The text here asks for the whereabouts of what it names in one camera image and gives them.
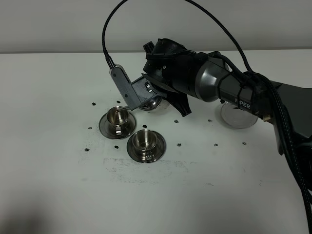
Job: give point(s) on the rear steel saucer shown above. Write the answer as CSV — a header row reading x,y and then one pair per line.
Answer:
x,y
107,130

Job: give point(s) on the rear steel teacup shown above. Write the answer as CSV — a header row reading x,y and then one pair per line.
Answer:
x,y
117,118

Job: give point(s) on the steel saucer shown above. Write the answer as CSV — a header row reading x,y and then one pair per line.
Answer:
x,y
107,130
159,150

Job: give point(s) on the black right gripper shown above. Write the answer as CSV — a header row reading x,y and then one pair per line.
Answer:
x,y
173,69

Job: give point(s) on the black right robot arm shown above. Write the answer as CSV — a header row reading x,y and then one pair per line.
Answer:
x,y
278,103

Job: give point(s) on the front steel teacup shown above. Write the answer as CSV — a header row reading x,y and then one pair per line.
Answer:
x,y
144,142

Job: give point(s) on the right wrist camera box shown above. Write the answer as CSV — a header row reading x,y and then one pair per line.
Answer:
x,y
135,93

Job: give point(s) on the stainless steel teapot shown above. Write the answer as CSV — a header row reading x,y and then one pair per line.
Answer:
x,y
152,103

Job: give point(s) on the front steel saucer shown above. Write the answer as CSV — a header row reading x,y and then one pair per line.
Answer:
x,y
159,150

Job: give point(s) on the steel teacup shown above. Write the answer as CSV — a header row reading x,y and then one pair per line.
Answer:
x,y
144,142
117,118

